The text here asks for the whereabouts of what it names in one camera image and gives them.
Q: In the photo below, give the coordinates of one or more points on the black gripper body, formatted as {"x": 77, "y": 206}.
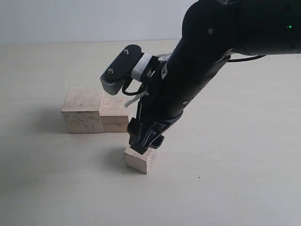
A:
{"x": 165, "y": 88}

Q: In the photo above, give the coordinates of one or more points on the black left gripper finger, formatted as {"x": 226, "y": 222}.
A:
{"x": 162, "y": 126}

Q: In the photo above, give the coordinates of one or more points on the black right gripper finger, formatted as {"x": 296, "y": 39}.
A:
{"x": 143, "y": 136}

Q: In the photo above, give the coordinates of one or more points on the second largest wooden cube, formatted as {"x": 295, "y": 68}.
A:
{"x": 114, "y": 115}

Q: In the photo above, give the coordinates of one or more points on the third largest wooden cube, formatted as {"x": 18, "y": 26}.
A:
{"x": 140, "y": 162}

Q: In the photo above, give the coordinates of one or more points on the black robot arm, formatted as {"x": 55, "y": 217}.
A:
{"x": 212, "y": 30}

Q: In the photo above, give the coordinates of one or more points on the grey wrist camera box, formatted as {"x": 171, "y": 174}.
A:
{"x": 130, "y": 64}

